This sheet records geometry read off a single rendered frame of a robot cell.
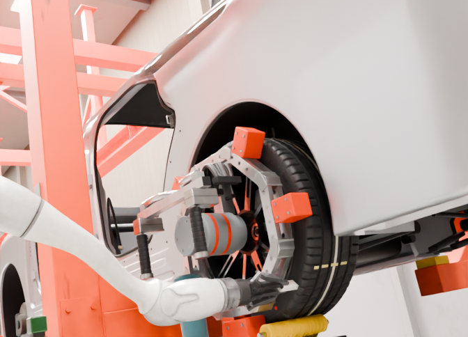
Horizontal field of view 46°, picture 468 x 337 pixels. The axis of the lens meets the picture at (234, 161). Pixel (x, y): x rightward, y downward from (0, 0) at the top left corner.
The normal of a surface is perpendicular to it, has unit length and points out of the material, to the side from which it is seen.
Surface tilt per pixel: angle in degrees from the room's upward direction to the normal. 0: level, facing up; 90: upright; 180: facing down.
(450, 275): 90
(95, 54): 90
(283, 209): 90
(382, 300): 90
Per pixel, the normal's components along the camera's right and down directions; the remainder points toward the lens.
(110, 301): 0.58, -0.33
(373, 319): -0.80, -0.03
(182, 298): 0.30, -0.35
